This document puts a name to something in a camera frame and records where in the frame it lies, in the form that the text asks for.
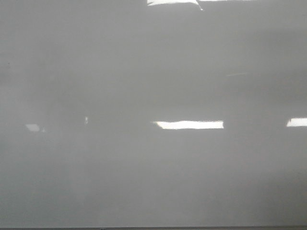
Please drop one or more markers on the white whiteboard with aluminium frame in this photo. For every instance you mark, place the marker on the white whiteboard with aluminium frame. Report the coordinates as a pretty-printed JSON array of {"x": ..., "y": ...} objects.
[{"x": 132, "y": 113}]

